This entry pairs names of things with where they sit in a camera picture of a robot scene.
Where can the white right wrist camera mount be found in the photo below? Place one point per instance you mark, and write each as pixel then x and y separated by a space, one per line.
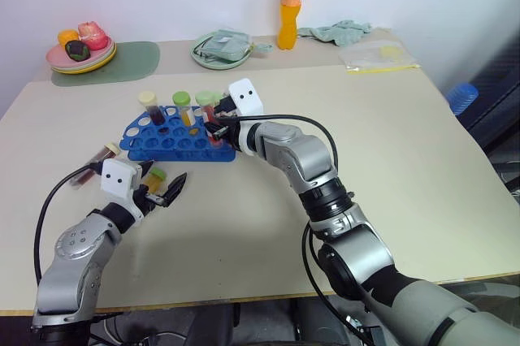
pixel 245 96

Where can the blue ribbed plastic object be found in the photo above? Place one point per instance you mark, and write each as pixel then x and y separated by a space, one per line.
pixel 462 98

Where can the green crumpled cloth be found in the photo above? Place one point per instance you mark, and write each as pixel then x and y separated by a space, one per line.
pixel 341 32

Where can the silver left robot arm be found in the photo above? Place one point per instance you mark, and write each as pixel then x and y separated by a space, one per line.
pixel 69 244

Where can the green placemat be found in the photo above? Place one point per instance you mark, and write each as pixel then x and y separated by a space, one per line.
pixel 134 61

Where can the short green-capped yellow test tube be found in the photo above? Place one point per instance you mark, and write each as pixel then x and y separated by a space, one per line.
pixel 154 180

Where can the yellow plate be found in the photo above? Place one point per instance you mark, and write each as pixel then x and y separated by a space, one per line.
pixel 87 70

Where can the red pink toy apple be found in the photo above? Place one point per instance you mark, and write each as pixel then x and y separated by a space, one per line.
pixel 92 35

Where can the clear zip bag yellow strip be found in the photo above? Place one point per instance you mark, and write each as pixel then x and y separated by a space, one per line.
pixel 378 57

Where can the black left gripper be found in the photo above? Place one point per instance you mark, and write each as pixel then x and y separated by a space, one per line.
pixel 147 199

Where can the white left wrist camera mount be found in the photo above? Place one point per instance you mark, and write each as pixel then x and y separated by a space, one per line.
pixel 117 179

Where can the light green plate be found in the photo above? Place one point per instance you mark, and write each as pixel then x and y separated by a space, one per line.
pixel 203 61

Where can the blue test tube rack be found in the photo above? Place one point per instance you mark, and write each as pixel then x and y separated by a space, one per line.
pixel 174 145

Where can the orange toy fruit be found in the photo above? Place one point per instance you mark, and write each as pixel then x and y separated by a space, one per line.
pixel 66 35

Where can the dark toy fruit green mark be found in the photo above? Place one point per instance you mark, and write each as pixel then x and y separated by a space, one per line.
pixel 77 50

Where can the cream-capped dark red test tube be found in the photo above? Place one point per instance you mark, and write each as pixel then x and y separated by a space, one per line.
pixel 103 153

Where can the orange soda plastic bottle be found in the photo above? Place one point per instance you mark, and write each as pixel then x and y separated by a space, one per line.
pixel 289 25

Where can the pink plate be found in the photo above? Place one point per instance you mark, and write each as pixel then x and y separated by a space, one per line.
pixel 57 59

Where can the light-green-capped red test tube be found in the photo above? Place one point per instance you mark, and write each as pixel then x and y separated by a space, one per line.
pixel 206 100

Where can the black chair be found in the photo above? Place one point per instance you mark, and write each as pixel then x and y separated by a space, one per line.
pixel 497 90

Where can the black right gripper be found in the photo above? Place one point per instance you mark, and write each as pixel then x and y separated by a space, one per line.
pixel 230 132

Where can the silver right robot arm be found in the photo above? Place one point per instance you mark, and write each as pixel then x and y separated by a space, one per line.
pixel 304 155

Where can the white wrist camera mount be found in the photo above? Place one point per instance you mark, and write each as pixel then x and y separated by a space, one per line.
pixel 245 96
pixel 117 179

